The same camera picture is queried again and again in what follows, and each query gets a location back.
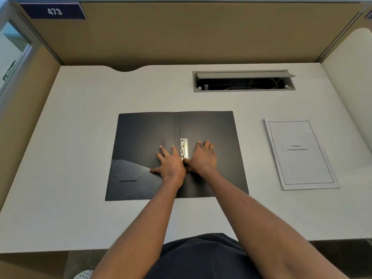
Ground person's white shoe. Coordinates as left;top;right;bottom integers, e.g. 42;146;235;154
73;269;94;279

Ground person's dark shirt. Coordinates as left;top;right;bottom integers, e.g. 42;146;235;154
145;232;263;279

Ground person's left hand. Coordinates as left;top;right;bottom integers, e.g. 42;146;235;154
149;145;187;189

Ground brown partition panel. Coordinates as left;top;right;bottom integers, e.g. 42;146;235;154
0;44;62;211
17;1;367;72

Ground green sign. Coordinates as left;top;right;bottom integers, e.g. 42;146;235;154
2;60;17;82

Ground grey desk cable tray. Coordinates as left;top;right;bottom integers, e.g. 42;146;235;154
192;69;296;93

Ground metal folder clip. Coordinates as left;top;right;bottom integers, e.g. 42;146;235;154
179;138;189;160

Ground person's right forearm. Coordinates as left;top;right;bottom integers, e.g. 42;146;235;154
200;167;350;279

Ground white printed paper document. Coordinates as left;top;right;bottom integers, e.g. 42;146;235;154
263;118;341;191

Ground black file folder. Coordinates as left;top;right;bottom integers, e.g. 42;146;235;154
105;110;250;202

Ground blue number sign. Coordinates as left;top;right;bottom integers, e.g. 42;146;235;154
19;2;87;20

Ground glass window pane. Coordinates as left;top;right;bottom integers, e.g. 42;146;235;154
0;21;31;92

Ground white partition panel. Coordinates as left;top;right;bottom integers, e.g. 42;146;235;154
320;27;372;156

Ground person's left forearm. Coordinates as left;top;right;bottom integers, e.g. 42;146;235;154
90;177;187;279

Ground person's right hand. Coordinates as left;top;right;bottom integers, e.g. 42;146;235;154
183;140;218;175

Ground grey cable tray lid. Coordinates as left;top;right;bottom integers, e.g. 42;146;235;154
194;70;296;80

